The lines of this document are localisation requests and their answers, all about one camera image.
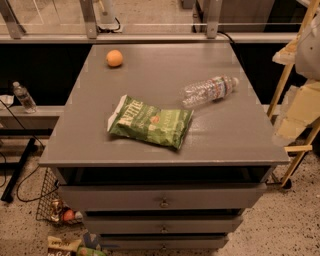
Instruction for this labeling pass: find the clear plastic water bottle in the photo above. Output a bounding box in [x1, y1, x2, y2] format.
[181, 76, 240, 108]

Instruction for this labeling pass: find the upright water bottle on ledge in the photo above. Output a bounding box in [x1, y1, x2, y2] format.
[13, 81, 37, 113]

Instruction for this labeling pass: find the grey drawer cabinet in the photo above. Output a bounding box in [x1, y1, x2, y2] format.
[41, 43, 288, 250]

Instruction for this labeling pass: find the green chip bag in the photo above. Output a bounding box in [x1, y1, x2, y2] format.
[107, 95, 193, 149]

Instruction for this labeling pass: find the orange fruit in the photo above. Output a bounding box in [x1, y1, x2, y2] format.
[106, 50, 123, 67]

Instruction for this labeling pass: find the top grey drawer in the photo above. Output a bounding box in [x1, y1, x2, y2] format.
[58, 183, 266, 211]

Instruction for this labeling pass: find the grey drawer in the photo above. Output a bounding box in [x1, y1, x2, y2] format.
[83, 215, 243, 235]
[98, 236, 228, 250]
[58, 183, 266, 211]

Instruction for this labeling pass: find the middle grey drawer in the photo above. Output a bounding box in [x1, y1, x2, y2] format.
[83, 215, 243, 235]

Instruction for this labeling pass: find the bottom grey drawer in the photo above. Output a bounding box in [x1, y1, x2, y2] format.
[98, 236, 228, 250]

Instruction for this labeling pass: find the red fruit in basket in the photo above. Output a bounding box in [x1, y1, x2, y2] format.
[63, 209, 75, 221]

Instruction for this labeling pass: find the snack bag on floor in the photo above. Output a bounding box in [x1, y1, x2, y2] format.
[47, 236, 81, 256]

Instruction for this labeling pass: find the black metal stand leg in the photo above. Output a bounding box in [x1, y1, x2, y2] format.
[1, 138, 35, 203]

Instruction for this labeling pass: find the black wire basket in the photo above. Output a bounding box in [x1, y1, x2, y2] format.
[36, 170, 83, 226]

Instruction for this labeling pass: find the black cable on floor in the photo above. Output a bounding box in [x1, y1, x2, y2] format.
[0, 99, 61, 203]

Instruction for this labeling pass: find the yellow wooden ladder frame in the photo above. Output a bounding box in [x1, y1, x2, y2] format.
[266, 0, 320, 188]

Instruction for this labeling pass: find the metal railing frame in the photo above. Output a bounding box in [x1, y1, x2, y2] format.
[0, 0, 302, 44]

